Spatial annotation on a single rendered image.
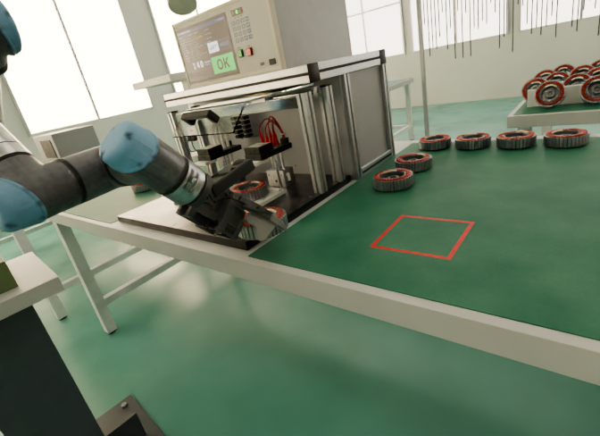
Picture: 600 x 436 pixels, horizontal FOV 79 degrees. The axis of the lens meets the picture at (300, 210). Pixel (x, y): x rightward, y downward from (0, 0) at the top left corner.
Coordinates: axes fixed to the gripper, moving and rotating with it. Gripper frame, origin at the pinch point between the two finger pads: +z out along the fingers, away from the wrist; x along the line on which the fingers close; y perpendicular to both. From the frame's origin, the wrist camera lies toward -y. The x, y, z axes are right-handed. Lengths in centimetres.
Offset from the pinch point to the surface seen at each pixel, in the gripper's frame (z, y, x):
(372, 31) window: 396, -536, -297
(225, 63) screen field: -3, -47, -37
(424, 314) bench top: 0.6, 9.9, 37.6
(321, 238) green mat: 10.0, -1.5, 9.2
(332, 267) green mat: 3.2, 5.7, 18.3
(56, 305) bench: 53, 56, -184
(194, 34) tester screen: -11, -54, -48
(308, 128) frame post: 8.2, -30.4, -5.2
